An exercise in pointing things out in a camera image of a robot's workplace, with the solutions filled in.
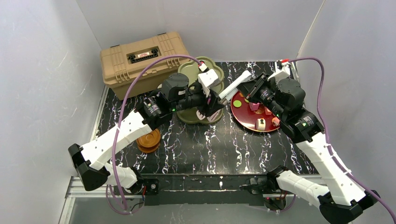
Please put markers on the tan plastic toolbox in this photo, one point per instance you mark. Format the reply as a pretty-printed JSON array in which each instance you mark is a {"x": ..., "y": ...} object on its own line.
[{"x": 121, "y": 64}]

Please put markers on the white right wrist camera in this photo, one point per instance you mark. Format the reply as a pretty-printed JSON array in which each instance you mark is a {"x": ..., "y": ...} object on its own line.
[{"x": 282, "y": 70}]

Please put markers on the red round lacquer tray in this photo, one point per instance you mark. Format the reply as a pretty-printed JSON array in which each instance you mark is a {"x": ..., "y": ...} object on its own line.
[{"x": 247, "y": 118}]

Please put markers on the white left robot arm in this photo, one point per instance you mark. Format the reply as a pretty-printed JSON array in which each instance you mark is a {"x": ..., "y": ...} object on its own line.
[{"x": 91, "y": 160}]

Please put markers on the white sugared cake piece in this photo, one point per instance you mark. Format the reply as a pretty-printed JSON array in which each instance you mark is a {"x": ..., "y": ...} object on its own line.
[{"x": 260, "y": 124}]

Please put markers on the red layered cake square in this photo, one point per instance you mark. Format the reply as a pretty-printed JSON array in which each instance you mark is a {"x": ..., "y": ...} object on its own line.
[{"x": 254, "y": 106}]

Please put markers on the pink sprinkled cake slice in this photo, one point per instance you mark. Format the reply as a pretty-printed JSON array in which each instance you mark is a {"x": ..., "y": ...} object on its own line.
[{"x": 213, "y": 117}]

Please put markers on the green macaron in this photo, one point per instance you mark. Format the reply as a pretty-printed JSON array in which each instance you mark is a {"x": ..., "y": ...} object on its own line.
[{"x": 237, "y": 103}]

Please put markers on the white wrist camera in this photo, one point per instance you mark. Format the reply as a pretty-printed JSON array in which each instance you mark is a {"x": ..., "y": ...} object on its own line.
[
  {"x": 282, "y": 70},
  {"x": 208, "y": 78}
]

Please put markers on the pink swirl roll cake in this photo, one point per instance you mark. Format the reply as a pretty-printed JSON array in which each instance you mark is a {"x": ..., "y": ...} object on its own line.
[{"x": 275, "y": 121}]

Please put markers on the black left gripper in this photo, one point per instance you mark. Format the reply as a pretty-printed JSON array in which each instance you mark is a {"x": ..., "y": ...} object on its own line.
[{"x": 211, "y": 102}]

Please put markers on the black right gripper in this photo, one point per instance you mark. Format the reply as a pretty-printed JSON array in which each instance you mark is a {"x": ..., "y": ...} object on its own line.
[{"x": 250, "y": 88}]

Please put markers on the green three-tier serving stand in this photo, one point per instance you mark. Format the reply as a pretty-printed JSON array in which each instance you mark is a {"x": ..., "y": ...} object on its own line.
[{"x": 191, "y": 70}]

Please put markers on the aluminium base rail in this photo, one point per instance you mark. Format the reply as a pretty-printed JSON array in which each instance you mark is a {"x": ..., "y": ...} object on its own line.
[{"x": 161, "y": 189}]

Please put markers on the stacked brown wooden coasters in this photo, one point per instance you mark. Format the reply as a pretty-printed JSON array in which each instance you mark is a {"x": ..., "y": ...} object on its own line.
[{"x": 150, "y": 142}]

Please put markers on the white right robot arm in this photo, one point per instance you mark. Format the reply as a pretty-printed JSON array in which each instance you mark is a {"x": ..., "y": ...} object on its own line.
[{"x": 340, "y": 200}]

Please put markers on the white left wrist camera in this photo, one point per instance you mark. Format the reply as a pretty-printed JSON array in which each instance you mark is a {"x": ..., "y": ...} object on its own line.
[{"x": 208, "y": 78}]

